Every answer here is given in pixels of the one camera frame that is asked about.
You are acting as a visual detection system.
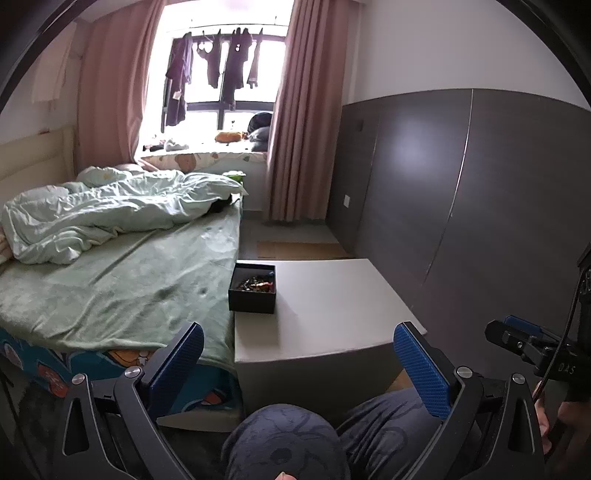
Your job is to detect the black jewelry box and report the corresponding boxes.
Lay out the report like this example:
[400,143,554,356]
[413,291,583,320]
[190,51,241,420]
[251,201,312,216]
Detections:
[228,262,276,314]

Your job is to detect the person's right hand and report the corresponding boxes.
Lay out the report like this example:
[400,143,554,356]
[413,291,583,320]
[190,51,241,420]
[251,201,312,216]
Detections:
[534,381,590,457]

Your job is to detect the person's right knee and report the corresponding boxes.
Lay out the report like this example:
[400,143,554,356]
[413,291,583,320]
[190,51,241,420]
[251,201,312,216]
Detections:
[335,388,441,480]

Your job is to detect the person's knee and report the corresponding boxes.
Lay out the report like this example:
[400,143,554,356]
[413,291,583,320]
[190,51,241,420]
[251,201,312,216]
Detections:
[335,388,441,480]
[221,404,351,480]

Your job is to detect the white square table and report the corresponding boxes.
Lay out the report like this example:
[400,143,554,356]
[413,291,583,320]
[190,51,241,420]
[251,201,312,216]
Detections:
[235,259,425,416]

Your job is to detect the dark grey wardrobe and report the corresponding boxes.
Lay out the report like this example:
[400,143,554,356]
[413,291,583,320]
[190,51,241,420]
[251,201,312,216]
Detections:
[327,89,590,378]

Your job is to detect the bed with green sheet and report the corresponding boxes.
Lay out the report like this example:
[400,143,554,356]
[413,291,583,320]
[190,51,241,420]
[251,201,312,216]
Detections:
[1,200,242,414]

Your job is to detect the person's left knee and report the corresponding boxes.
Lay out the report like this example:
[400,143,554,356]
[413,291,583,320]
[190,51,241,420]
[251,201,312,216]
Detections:
[221,404,351,480]

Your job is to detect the light green duvet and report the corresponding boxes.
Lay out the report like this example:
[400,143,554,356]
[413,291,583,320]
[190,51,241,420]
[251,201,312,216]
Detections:
[1,167,246,265]

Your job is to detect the beige headboard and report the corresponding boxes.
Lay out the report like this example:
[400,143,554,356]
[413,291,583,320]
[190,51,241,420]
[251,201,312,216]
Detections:
[0,126,75,204]

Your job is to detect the dark pillows on sill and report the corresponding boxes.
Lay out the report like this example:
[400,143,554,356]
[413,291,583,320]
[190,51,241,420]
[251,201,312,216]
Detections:
[246,112,273,153]

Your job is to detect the window seat cushion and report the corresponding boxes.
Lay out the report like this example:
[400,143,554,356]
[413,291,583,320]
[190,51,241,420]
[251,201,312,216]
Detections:
[136,151,267,173]

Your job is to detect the orange plush toy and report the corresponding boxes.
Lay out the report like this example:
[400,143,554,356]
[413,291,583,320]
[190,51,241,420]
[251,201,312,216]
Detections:
[214,131,249,144]

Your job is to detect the white air conditioner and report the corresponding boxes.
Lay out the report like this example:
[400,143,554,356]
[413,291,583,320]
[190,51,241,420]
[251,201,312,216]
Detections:
[31,22,77,103]

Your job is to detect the hanging dark clothes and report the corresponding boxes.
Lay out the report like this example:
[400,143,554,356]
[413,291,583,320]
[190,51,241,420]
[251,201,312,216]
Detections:
[160,27,283,132]

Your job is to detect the pink left curtain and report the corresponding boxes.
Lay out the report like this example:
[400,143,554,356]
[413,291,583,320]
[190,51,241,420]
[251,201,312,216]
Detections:
[77,1,166,170]

